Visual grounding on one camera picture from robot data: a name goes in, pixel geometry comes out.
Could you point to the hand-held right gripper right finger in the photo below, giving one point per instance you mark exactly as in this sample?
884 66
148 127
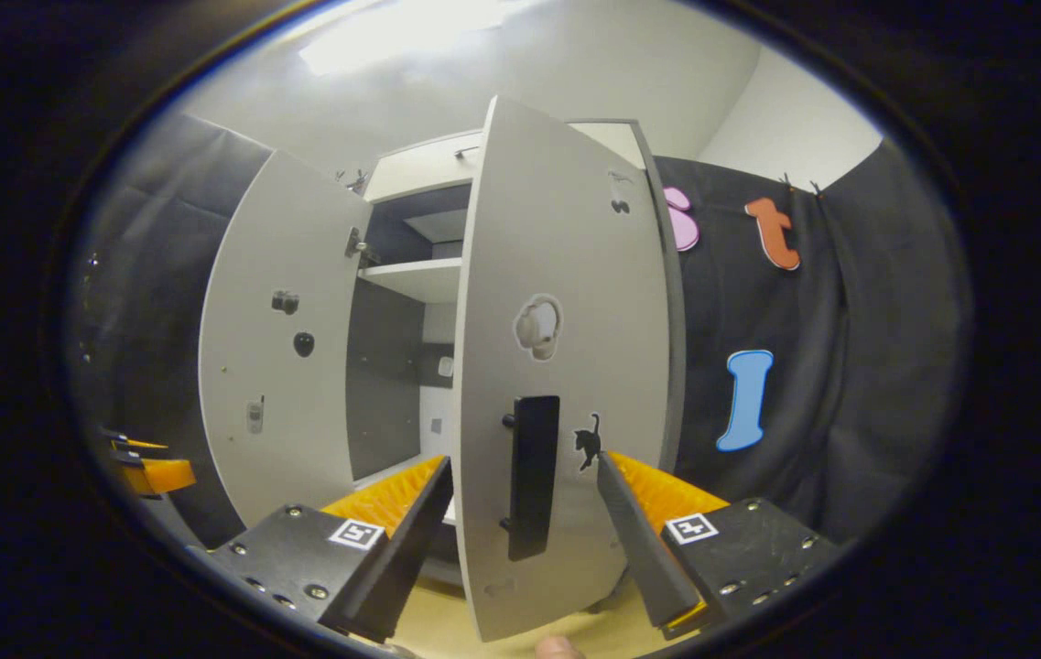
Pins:
644 549

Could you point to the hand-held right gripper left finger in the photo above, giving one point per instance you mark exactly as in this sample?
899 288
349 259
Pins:
410 549

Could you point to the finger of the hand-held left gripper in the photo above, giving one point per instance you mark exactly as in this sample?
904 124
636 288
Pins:
163 476
140 441

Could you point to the white cabinet door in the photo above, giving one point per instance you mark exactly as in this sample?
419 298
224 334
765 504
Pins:
566 229
300 439

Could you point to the grey and white cabinet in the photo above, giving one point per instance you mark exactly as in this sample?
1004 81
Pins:
383 384

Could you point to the white thick cabinet shelf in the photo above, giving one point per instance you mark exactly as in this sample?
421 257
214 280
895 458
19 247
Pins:
419 279

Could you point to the metal left door hinge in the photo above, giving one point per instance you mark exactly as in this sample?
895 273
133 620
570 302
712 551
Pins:
357 245

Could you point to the black backdrop cloth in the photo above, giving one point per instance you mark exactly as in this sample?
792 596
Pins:
850 366

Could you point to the ceiling light panel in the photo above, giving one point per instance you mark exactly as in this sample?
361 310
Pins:
410 37

